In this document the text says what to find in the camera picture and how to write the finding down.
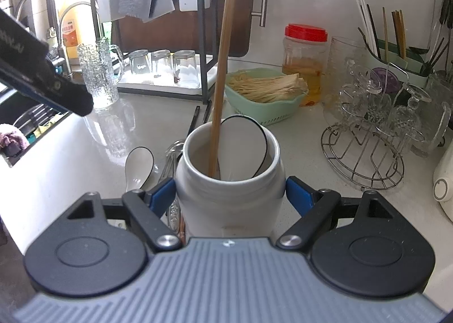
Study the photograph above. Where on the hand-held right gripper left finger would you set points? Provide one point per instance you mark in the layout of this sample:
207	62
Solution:
161	197

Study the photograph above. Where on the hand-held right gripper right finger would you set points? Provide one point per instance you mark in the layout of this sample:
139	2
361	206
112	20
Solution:
297	195

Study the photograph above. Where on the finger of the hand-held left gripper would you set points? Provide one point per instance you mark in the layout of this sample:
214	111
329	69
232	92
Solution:
70	96

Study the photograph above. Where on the white ceramic spoon black rim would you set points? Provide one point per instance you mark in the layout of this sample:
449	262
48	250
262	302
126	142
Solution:
244	146
138	167

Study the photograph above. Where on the brown wooden chopstick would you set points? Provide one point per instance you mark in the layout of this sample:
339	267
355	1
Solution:
221	78
182	231

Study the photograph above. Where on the white ceramic jar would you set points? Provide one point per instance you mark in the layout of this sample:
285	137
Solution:
230	209

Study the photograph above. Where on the black chopstick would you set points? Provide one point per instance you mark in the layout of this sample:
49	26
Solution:
207	112
193	121

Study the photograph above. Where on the textured glass mug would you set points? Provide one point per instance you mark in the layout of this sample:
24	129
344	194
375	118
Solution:
95	75

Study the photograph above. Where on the yellow dish cloth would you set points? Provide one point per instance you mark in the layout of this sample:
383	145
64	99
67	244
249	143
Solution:
46	126

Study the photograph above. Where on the black kitchen sink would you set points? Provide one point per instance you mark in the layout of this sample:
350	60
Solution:
35	121

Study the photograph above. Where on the tall grey faucet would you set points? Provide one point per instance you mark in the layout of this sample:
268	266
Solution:
53	7

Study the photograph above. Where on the yellow plastic bottle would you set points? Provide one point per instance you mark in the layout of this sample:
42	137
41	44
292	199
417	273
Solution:
70	32

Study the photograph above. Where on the purple scrub sponge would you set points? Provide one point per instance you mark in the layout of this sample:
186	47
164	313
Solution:
12	140

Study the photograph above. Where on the curved metal faucet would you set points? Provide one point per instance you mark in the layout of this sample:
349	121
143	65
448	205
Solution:
76	6

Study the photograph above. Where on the small clear drinking glass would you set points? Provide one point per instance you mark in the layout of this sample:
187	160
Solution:
161	63
184	66
139	62

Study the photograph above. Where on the green plastic basket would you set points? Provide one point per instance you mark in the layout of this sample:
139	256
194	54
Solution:
269	112

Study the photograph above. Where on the bundle of dried noodles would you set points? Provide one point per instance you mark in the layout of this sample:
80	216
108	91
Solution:
269	87

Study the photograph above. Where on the clear glass cup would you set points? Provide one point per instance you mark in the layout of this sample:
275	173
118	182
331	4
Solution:
361	103

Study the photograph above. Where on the white drip tray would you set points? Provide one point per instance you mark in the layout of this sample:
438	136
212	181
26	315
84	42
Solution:
198	78

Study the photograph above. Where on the plastic jar red lid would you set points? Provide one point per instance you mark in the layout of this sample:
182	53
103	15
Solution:
304	61

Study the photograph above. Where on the clear stemmed goblet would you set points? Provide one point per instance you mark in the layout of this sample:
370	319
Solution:
410	107

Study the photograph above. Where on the purple cup lid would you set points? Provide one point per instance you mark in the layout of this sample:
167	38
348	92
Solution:
383	78

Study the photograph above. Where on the clear glass pitcher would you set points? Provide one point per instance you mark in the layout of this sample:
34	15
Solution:
341	57

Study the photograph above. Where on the white electric pot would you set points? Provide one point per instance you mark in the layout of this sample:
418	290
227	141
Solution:
444	185

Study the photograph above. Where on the black metal dish rack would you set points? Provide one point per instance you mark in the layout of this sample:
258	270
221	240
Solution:
205	25

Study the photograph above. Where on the clear glass mug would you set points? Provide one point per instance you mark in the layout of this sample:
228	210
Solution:
433	124

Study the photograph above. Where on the green utensil caddy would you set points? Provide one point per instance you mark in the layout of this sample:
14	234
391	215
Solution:
396	62

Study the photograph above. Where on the bunch of assorted chopsticks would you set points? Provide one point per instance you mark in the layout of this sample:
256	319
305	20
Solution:
385	32

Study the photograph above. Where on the dark wooden cutting board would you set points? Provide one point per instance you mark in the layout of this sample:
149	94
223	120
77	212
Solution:
233	7

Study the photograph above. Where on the row of hanging kitchen tools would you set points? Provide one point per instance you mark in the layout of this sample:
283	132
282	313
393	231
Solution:
440	25

